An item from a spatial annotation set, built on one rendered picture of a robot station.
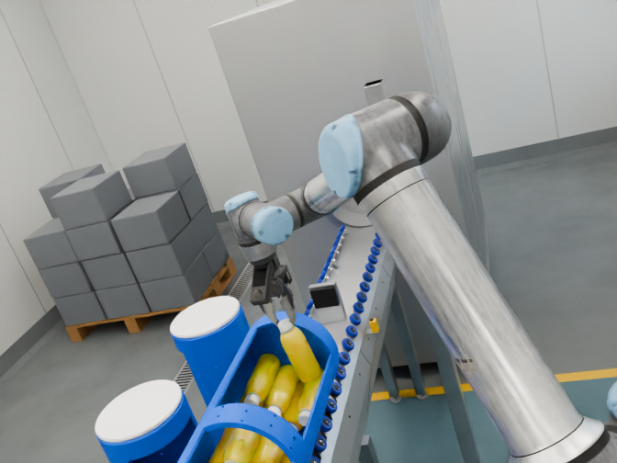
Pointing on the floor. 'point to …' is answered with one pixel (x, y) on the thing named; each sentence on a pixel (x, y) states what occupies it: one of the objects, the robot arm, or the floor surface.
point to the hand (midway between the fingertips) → (284, 322)
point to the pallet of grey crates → (129, 242)
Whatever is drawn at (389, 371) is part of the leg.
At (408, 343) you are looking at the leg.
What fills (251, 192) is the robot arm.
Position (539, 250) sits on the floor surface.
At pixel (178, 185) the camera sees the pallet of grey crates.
